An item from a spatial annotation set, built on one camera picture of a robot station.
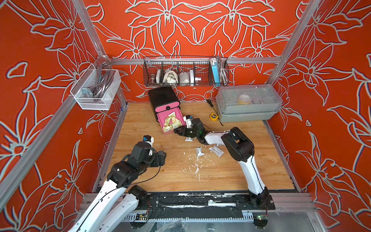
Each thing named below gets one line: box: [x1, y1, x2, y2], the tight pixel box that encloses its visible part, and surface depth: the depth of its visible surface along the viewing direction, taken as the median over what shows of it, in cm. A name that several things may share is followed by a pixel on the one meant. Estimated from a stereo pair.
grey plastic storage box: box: [215, 84, 284, 123], surface depth 100 cm
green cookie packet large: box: [162, 125, 174, 133], surface depth 99 cm
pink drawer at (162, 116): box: [156, 107, 186, 135], surface depth 102 cm
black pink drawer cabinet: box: [147, 86, 186, 133], surface depth 102 cm
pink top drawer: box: [154, 101, 181, 113], surface depth 97 cm
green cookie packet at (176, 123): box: [171, 119, 183, 130], surface depth 102 cm
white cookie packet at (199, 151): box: [194, 146, 205, 157], surface depth 91 cm
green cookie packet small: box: [163, 116, 172, 127], surface depth 100 cm
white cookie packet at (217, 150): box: [208, 145, 225, 158], surface depth 93 cm
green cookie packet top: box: [165, 111, 182, 124], surface depth 102 cm
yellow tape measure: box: [209, 112, 219, 122], surface depth 109 cm
